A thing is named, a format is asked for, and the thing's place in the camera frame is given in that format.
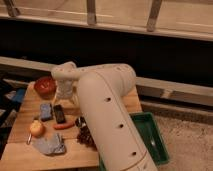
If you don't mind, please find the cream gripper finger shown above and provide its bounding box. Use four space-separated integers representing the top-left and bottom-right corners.
51 95 60 106
71 94 79 106

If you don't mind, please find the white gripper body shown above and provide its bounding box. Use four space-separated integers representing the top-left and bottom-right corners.
56 80 73 99

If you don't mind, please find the black eraser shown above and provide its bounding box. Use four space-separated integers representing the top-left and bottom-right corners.
53 105 66 124

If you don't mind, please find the green plastic tray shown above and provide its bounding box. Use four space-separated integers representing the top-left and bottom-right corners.
95 112 169 171

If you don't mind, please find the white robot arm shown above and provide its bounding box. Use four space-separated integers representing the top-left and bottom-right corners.
51 62 158 171

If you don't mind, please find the red bowl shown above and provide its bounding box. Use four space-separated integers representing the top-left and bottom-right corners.
34 76 56 99

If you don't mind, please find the blue sponge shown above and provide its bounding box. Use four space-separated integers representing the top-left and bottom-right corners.
40 103 53 122

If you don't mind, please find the small dark round can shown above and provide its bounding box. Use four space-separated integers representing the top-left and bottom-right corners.
75 117 86 128

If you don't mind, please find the bunch of dark grapes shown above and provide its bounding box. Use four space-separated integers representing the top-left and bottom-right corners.
77 126 96 149

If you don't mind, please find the grey-blue cloth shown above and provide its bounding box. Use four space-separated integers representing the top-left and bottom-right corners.
33 133 66 156

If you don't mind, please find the metal spoon handle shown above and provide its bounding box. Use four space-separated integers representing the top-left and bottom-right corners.
26 133 32 145

